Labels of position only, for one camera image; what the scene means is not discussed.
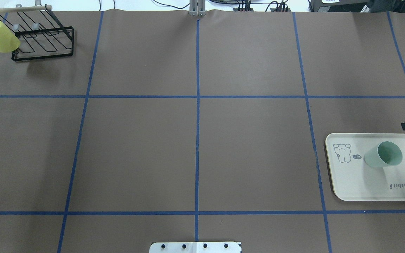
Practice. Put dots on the yellow cup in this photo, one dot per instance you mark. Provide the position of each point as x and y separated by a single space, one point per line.
8 41

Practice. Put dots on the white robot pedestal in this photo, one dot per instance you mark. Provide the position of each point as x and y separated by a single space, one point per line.
196 247

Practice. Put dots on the black wire cup rack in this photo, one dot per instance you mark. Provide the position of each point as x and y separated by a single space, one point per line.
41 33

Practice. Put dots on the cream rabbit tray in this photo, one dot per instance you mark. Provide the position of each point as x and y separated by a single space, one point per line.
352 179

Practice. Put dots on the green cup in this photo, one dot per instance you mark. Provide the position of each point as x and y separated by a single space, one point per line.
384 154

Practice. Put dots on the aluminium frame post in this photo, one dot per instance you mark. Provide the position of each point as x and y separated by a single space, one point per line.
197 8

